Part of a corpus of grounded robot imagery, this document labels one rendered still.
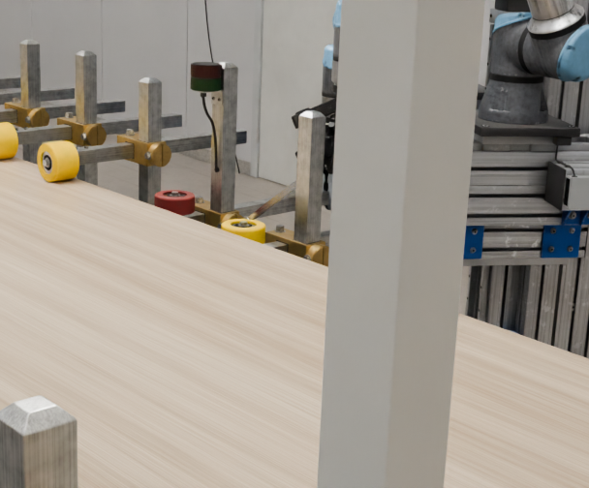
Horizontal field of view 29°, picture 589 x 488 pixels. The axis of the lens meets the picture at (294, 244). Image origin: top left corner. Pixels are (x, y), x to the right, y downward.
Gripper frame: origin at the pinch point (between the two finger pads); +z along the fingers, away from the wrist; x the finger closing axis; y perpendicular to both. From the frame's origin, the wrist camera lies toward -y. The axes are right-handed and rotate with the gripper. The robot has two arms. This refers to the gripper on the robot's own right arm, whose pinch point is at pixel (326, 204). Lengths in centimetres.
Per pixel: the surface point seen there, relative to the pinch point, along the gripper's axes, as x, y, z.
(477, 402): -100, -73, -8
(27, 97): 70, -35, -17
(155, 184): 19.3, -33.1, -5.1
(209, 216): -3.1, -35.9, -3.3
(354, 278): -136, -133, -44
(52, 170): 23, -56, -10
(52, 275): -30, -88, -7
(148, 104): 19.3, -35.0, -22.7
